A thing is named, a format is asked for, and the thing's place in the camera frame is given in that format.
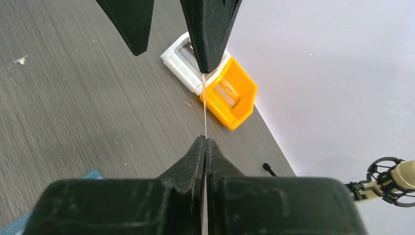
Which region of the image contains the microphone with shock mount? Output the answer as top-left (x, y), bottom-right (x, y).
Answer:
top-left (345, 157), bottom-right (415, 208)

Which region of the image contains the black card in white bin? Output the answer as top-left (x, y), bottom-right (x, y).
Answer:
top-left (182, 42), bottom-right (196, 61)

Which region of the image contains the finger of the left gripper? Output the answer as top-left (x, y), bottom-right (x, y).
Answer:
top-left (96, 0), bottom-right (154, 56)
top-left (180, 0), bottom-right (242, 74)

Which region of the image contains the black tripod mic stand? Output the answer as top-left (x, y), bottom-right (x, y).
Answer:
top-left (262, 163), bottom-right (277, 177)

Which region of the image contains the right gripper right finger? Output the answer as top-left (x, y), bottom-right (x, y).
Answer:
top-left (205, 139), bottom-right (367, 235)

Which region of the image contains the card in orange bin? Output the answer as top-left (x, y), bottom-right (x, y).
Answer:
top-left (215, 78), bottom-right (240, 107)

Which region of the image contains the white plastic bin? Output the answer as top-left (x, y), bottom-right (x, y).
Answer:
top-left (161, 32), bottom-right (231, 96)

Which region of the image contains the blue card holder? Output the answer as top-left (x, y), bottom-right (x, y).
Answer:
top-left (0, 168), bottom-right (104, 235)

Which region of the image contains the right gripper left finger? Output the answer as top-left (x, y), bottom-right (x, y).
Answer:
top-left (24, 136), bottom-right (207, 235)

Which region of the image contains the orange plastic bin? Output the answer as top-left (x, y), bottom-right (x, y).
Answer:
top-left (199, 56), bottom-right (258, 131)

